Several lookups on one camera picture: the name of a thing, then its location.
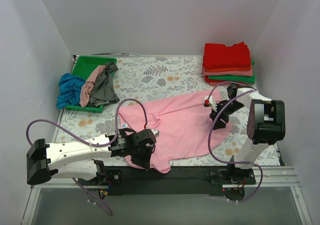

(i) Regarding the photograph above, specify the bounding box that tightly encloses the blue t-shirt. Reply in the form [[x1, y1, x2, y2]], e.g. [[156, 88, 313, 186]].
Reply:
[[56, 73, 86, 109]]

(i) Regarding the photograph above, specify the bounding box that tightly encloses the grey t-shirt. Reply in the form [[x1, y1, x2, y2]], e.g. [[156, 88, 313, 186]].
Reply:
[[87, 61, 120, 108]]

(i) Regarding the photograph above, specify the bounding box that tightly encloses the floral table mat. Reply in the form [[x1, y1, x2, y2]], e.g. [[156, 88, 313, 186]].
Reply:
[[53, 55, 280, 167]]

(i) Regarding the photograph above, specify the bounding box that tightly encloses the dusty pink t-shirt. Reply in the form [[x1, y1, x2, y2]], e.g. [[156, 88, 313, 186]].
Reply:
[[79, 65, 106, 108]]

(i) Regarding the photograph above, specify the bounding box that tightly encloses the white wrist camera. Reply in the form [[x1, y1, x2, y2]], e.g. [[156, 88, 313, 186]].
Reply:
[[147, 128, 160, 138], [202, 96, 219, 112]]

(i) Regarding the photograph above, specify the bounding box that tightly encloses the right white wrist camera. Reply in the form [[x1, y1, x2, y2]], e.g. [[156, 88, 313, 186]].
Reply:
[[202, 96, 219, 112]]

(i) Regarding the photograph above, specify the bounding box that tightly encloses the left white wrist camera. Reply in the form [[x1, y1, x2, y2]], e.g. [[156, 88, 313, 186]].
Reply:
[[147, 128, 160, 138]]

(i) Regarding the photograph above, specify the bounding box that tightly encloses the green folded t-shirt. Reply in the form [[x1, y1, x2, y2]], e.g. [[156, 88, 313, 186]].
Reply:
[[204, 61, 256, 84]]

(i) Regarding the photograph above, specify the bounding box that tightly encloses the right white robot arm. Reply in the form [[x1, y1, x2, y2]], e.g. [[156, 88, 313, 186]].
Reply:
[[202, 83, 286, 185]]

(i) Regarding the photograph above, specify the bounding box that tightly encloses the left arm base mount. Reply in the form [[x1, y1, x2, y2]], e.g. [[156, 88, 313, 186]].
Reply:
[[77, 169, 123, 200]]

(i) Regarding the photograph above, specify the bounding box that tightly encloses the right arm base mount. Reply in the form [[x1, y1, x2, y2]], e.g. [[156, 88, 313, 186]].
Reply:
[[203, 168, 257, 201]]

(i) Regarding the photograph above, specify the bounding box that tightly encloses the red folded t-shirt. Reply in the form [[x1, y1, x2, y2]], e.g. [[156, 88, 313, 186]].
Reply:
[[203, 42, 252, 69]]

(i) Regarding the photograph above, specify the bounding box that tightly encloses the aluminium frame rail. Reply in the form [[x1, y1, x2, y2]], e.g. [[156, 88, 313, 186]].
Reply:
[[22, 166, 312, 225]]

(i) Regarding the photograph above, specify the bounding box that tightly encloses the green plastic bin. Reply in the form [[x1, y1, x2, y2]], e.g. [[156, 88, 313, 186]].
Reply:
[[64, 55, 117, 113]]

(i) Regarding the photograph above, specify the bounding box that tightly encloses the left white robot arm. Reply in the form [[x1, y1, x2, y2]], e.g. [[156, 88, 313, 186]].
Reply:
[[26, 128, 160, 185]]

